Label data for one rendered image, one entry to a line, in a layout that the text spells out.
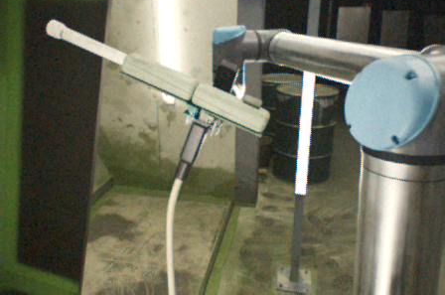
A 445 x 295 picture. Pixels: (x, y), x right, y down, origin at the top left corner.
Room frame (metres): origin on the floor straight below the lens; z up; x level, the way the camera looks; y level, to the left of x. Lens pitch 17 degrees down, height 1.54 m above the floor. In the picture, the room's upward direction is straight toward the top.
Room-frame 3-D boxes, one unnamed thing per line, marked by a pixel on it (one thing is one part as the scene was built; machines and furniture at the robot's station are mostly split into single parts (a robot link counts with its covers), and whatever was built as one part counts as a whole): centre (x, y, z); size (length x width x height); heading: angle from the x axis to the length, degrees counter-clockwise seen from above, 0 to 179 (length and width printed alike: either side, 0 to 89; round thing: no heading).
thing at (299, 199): (1.78, -0.47, 0.82); 0.05 x 0.05 x 1.64; 78
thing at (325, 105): (3.27, -0.85, 0.44); 0.59 x 0.58 x 0.89; 2
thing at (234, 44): (0.99, -0.04, 1.45); 0.12 x 0.09 x 0.12; 114
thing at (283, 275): (1.78, -0.47, 0.01); 0.20 x 0.20 x 0.01; 78
